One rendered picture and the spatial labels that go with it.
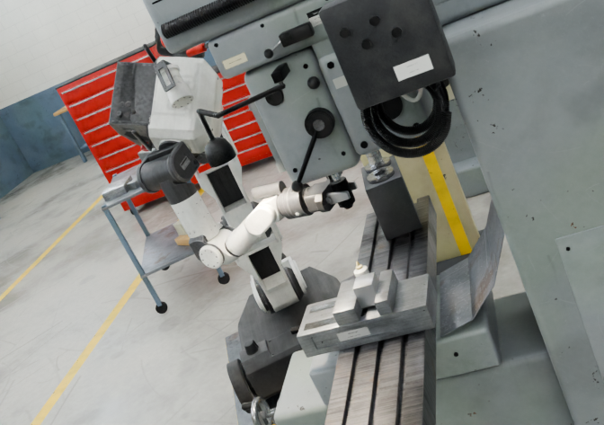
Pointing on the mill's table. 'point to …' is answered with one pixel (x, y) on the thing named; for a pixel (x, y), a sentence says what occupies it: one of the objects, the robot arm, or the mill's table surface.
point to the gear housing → (269, 36)
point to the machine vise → (372, 316)
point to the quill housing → (322, 164)
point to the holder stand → (390, 199)
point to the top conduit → (232, 2)
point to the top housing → (170, 7)
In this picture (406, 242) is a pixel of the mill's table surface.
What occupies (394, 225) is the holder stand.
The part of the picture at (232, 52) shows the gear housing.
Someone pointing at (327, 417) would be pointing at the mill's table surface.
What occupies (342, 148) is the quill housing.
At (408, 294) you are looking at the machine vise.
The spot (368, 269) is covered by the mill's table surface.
